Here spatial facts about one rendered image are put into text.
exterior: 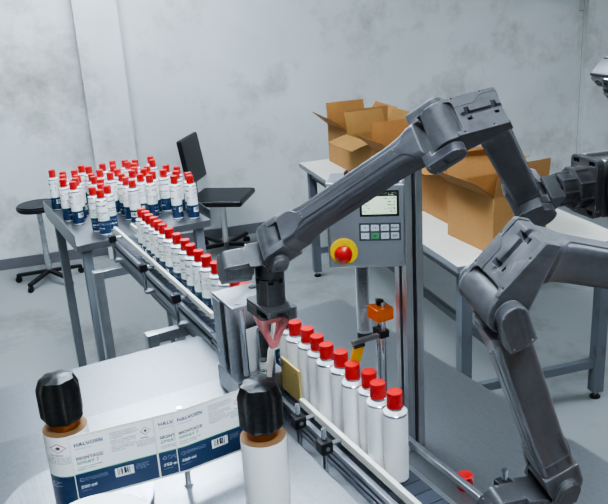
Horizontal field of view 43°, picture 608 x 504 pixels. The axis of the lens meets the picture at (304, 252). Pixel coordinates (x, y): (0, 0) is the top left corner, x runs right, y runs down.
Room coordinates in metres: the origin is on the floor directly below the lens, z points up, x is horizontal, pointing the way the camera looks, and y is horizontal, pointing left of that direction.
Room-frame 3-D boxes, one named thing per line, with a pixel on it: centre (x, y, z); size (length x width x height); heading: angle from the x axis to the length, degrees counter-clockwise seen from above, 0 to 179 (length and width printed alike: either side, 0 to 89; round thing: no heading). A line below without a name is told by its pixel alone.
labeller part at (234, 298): (1.82, 0.16, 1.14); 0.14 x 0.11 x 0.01; 27
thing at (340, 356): (1.59, -0.07, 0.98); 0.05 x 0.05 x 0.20
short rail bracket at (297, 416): (1.61, 0.02, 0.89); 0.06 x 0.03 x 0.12; 117
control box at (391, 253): (1.62, -0.14, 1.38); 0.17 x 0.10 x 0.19; 82
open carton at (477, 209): (3.22, -0.84, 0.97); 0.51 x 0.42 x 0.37; 111
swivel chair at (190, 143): (5.54, 0.59, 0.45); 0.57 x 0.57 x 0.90
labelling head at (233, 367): (1.82, 0.16, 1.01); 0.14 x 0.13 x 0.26; 27
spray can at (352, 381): (1.52, -0.09, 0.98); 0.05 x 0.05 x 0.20
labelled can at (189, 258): (2.44, 0.37, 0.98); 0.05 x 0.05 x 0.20
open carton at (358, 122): (4.44, -0.44, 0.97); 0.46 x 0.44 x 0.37; 21
